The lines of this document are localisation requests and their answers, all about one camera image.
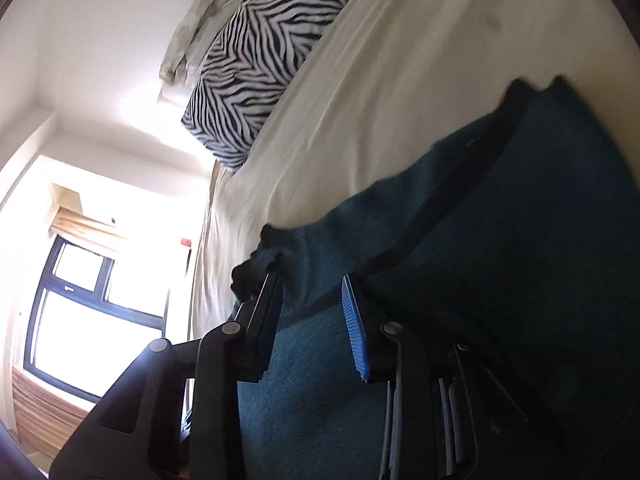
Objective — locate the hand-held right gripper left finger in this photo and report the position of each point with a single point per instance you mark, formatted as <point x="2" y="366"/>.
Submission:
<point x="265" y="332"/>

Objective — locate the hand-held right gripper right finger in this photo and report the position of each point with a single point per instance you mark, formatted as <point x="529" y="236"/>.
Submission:
<point x="355" y="332"/>

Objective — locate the dark teal knit sweater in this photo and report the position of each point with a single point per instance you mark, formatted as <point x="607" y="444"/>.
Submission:
<point x="475" y="240"/>

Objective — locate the small red object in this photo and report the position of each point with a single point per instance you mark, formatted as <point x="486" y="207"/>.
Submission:
<point x="186" y="243"/>

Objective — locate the black framed window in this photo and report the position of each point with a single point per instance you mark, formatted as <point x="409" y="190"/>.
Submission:
<point x="95" y="325"/>

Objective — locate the tan roller blind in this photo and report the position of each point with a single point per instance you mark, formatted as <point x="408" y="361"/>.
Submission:
<point x="87" y="220"/>

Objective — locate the zebra print pillow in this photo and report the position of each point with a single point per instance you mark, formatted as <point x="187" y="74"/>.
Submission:
<point x="250" y="65"/>

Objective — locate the bed with cream sheet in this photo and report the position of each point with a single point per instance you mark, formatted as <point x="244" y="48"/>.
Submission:
<point x="400" y="60"/>

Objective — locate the white crumpled duvet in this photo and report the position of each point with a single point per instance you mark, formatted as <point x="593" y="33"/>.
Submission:
<point x="200" y="25"/>

